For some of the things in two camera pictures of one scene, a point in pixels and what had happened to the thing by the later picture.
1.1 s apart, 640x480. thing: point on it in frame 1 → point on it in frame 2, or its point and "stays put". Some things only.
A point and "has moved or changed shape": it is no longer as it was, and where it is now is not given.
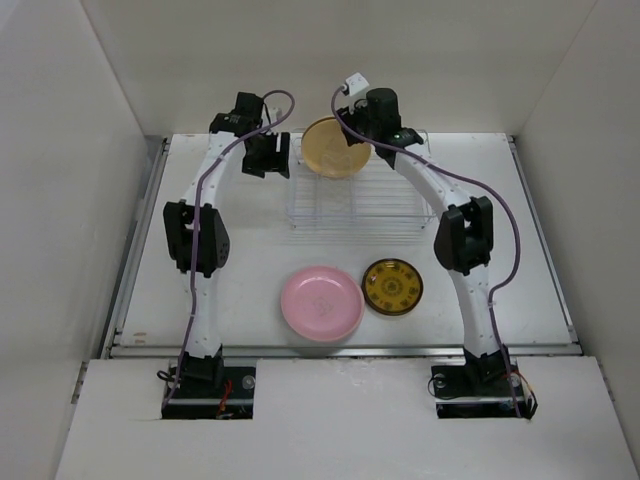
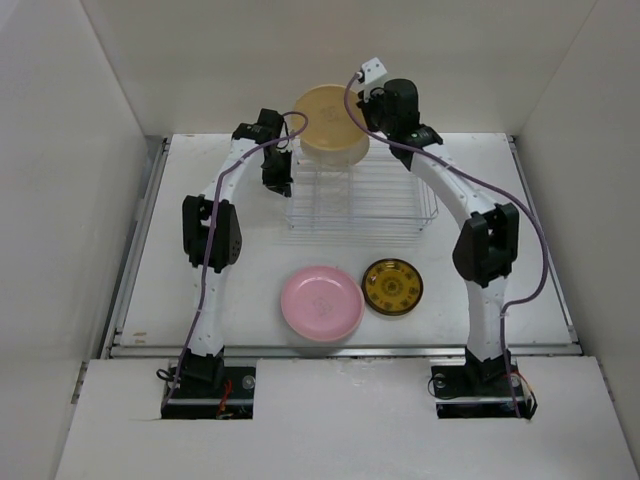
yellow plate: [327, 151] has moved or changed shape
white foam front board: [352, 418] stays put
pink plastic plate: [322, 303] stays put
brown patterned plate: [392, 286] stays put
